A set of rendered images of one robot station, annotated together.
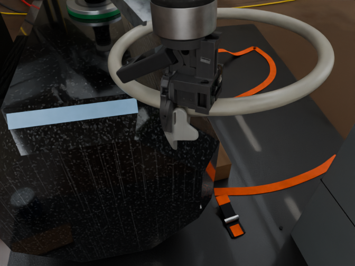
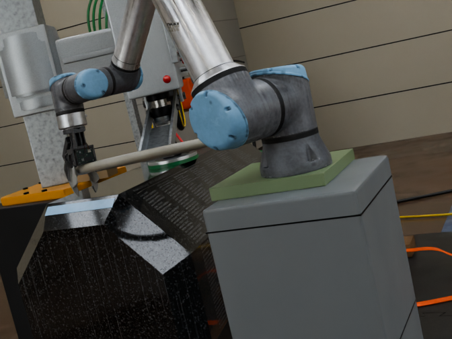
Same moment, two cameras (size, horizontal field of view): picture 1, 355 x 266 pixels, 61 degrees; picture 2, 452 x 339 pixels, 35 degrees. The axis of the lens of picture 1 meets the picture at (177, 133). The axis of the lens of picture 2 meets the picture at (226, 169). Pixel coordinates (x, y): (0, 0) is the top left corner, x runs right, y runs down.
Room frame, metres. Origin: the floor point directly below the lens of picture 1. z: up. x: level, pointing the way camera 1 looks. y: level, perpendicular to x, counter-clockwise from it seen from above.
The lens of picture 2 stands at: (-1.07, -1.82, 1.20)
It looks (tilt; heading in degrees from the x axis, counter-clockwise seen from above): 8 degrees down; 40
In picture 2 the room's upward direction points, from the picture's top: 13 degrees counter-clockwise
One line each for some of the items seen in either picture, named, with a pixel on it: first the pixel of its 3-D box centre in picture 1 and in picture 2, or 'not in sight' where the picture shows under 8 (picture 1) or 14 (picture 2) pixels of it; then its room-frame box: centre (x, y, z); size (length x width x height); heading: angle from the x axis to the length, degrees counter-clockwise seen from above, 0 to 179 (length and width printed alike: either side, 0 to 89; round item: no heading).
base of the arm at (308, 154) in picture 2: not in sight; (292, 150); (0.49, -0.75, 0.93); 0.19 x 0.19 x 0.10
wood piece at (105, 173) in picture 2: not in sight; (94, 173); (1.22, 0.93, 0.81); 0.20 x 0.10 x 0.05; 108
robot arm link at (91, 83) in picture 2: not in sight; (87, 85); (0.41, -0.12, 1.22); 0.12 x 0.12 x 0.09; 82
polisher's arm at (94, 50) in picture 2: not in sight; (72, 60); (1.36, 1.04, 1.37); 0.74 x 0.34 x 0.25; 132
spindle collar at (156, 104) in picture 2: not in sight; (156, 88); (1.14, 0.31, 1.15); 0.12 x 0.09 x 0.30; 37
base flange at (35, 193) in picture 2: not in sight; (64, 184); (1.23, 1.18, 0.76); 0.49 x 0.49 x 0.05; 10
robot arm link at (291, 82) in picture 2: not in sight; (280, 99); (0.48, -0.75, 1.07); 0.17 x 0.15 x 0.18; 172
